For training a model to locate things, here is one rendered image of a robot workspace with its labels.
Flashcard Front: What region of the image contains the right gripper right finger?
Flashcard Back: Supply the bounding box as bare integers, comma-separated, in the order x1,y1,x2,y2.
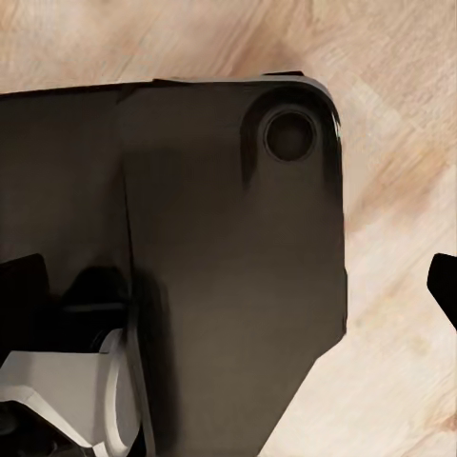
427,252,457,330

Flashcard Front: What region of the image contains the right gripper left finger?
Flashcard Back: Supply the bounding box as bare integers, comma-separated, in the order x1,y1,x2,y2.
0,253,50,367

